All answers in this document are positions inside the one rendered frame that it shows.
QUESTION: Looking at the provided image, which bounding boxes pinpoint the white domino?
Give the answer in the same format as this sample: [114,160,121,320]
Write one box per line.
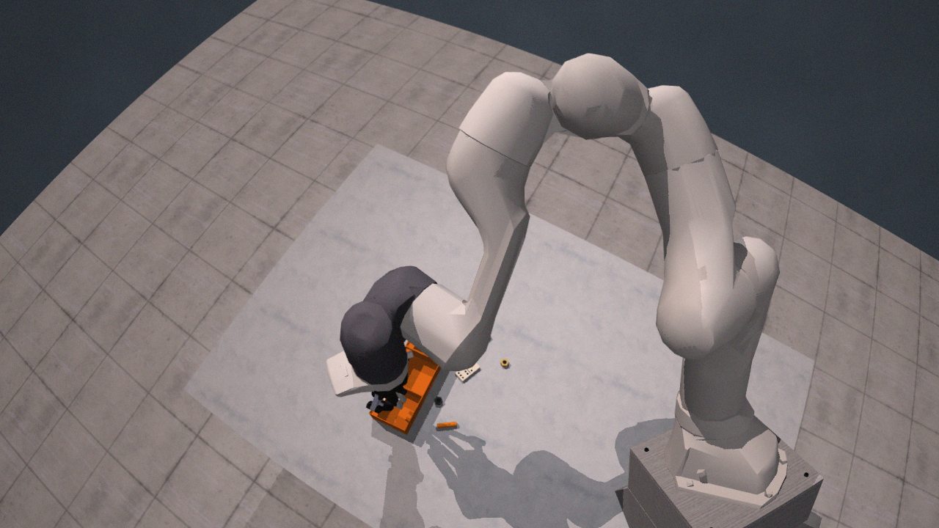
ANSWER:
[455,363,480,382]

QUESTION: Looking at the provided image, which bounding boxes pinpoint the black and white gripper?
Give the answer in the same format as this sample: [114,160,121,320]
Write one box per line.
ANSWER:
[366,373,408,414]

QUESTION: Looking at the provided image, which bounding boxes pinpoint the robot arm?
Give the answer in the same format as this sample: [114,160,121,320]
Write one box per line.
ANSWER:
[326,54,787,510]

